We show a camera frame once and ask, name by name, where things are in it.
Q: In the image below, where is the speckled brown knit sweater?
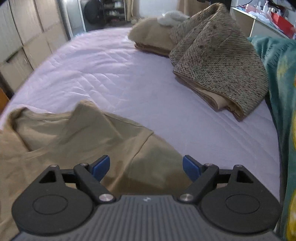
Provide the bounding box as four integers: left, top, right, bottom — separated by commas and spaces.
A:
169, 3, 270, 122

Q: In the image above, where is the folded beige garment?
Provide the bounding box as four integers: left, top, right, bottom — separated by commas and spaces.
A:
173, 71, 245, 122

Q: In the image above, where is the shoe rack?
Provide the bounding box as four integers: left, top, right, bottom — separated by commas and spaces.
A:
103, 0, 127, 24

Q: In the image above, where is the folded tan fleece garment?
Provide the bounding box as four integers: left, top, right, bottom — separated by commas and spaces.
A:
128, 17, 177, 57

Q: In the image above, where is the red box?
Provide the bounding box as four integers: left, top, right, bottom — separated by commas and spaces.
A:
269, 11, 296, 39

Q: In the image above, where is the white shelf unit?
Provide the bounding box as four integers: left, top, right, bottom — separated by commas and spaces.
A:
230, 6, 296, 40

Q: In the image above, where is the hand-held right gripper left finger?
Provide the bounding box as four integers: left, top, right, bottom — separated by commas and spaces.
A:
39, 155, 116, 205

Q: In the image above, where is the beige wardrobe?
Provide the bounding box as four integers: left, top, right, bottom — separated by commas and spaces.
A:
0, 0, 70, 93

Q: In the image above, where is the khaki t-shirt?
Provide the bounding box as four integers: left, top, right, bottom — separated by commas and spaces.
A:
0, 100, 193, 241

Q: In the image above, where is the beige curtain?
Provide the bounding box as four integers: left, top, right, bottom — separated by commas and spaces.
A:
177, 0, 201, 12

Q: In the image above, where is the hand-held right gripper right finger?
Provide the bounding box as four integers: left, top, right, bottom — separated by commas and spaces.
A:
178, 155, 253, 204

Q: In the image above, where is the group of bottles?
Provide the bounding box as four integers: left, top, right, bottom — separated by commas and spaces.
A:
245, 0, 280, 14

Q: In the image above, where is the washing machine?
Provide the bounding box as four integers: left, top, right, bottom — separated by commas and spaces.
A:
83, 0, 105, 25

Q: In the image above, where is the teal printed blanket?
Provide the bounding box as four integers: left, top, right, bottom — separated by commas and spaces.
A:
247, 35, 296, 241

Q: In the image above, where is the grey cloth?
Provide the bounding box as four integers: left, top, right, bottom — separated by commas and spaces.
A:
157, 10, 190, 26

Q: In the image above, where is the bed with lilac quilted cover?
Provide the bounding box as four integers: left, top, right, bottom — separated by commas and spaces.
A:
0, 27, 282, 204

